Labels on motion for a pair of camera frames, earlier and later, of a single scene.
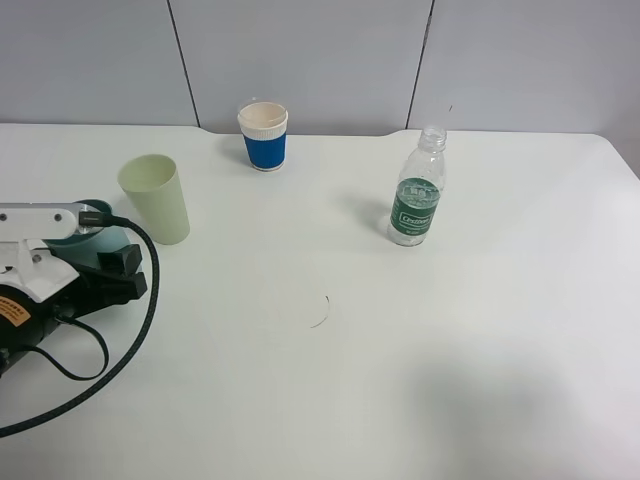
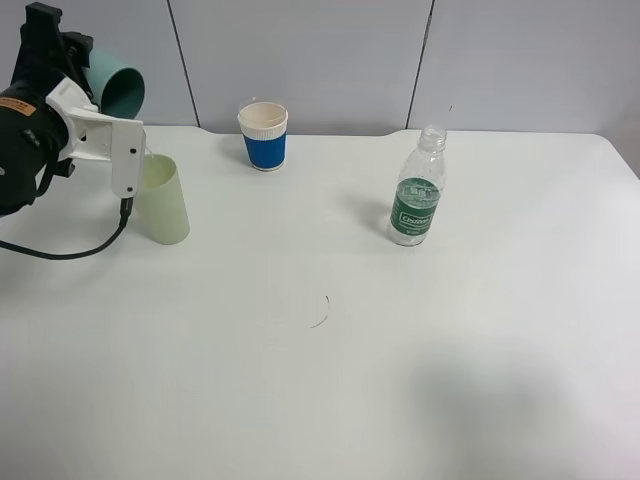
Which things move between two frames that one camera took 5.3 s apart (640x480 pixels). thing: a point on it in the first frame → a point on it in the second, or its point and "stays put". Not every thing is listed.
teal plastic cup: [85, 248] → [116, 87]
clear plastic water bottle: [418, 189] stays put
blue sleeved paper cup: [264, 126] stays put
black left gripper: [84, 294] → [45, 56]
